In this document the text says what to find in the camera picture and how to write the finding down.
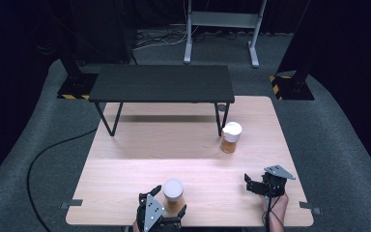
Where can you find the small black shelf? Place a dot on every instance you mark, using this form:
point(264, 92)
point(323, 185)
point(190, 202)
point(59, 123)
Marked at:
point(161, 83)

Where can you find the white-lidded orange spice jar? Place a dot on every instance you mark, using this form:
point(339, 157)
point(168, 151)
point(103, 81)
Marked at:
point(231, 135)
point(173, 193)

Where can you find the grey metal stand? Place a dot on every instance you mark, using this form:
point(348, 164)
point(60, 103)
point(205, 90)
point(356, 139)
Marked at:
point(222, 20)

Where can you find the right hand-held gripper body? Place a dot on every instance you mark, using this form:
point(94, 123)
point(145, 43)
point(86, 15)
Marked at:
point(275, 183)

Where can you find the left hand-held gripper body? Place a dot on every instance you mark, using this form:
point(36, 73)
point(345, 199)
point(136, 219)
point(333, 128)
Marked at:
point(154, 211)

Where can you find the person's right hand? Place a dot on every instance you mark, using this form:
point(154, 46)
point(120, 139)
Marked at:
point(278, 206)

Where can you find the black stand with striped base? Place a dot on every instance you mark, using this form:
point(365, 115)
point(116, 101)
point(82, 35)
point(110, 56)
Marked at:
point(77, 85)
point(291, 87)

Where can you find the grey table bracket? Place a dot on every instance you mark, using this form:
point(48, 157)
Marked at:
point(309, 207)
point(72, 203)

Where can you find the person's left hand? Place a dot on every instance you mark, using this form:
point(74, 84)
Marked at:
point(136, 227)

